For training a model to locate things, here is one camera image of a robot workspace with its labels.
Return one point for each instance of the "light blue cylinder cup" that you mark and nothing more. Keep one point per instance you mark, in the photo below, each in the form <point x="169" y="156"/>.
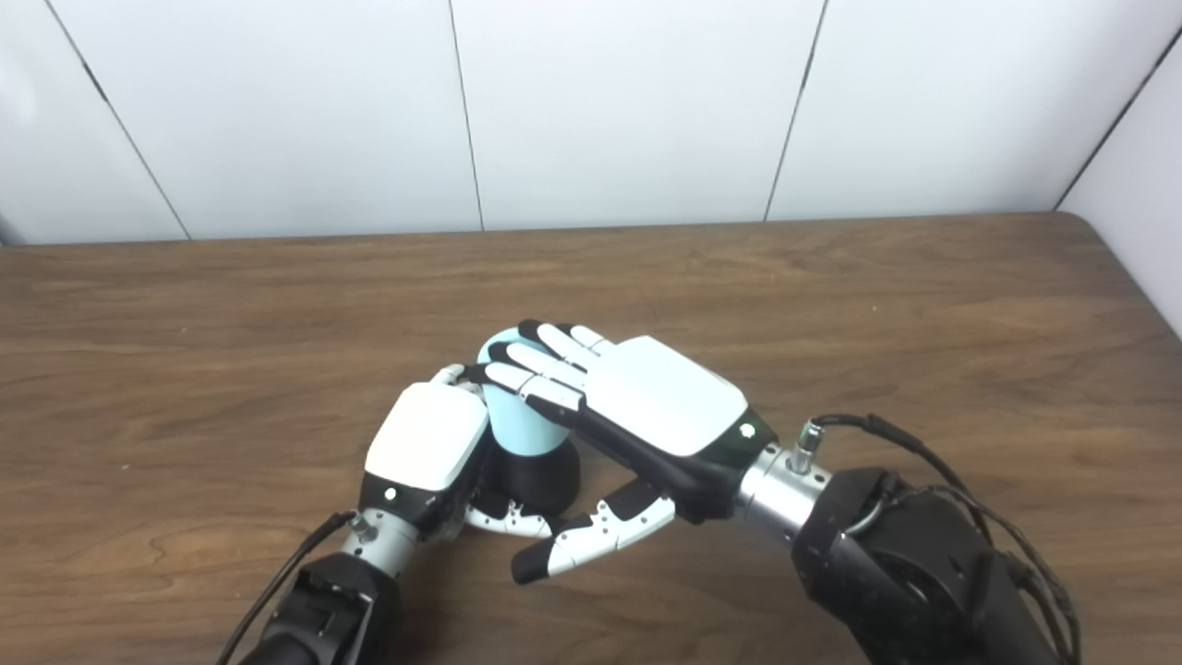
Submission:
<point x="517" y="425"/>

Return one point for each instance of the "black funnel-shaped vase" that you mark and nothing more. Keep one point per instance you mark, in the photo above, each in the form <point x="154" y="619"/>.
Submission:
<point x="540" y="480"/>

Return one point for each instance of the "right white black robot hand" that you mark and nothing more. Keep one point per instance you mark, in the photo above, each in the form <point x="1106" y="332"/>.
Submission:
<point x="665" y="406"/>

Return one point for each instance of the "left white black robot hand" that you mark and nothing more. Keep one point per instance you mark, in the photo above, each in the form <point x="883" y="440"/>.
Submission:
<point x="425" y="443"/>

